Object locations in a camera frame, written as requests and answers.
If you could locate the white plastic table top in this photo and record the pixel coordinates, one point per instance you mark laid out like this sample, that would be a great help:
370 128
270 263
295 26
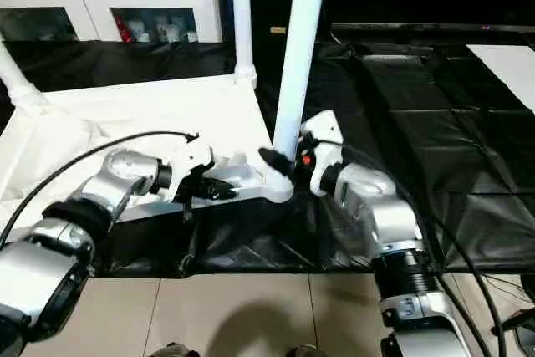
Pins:
146 110

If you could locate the white plastic table leg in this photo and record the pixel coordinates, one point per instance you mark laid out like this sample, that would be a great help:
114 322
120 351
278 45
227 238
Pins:
18 77
297 60
242 10

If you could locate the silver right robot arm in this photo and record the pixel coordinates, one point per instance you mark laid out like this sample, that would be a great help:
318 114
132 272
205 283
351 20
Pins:
376 206

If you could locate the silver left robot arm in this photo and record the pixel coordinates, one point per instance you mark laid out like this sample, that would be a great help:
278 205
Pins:
113 181

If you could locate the black plastic mat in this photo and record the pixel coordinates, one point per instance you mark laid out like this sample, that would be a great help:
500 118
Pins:
418 164

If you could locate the small brown tag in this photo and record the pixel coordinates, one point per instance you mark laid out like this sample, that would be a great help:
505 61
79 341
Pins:
278 30

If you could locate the dark left robot foot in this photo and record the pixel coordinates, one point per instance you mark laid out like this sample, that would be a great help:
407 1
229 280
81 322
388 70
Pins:
175 350

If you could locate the dark robot foot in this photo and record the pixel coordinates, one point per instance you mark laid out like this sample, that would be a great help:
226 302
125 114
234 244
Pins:
307 351
175 350

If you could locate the red item behind glass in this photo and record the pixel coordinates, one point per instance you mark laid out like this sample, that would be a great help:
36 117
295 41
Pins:
122 29

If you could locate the dark right robot foot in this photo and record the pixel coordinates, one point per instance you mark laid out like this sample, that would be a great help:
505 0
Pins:
307 351

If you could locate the white flat board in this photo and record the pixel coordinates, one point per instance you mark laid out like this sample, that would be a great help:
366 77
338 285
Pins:
510 72

